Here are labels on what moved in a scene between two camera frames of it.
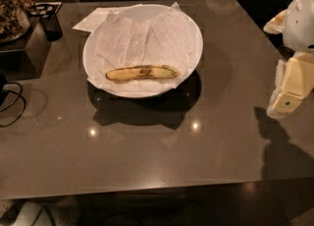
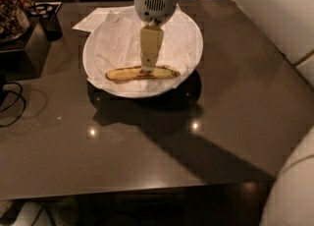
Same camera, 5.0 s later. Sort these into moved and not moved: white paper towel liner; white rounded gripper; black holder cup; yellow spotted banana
Moved: white rounded gripper
Not moved: black holder cup; white paper towel liner; yellow spotted banana
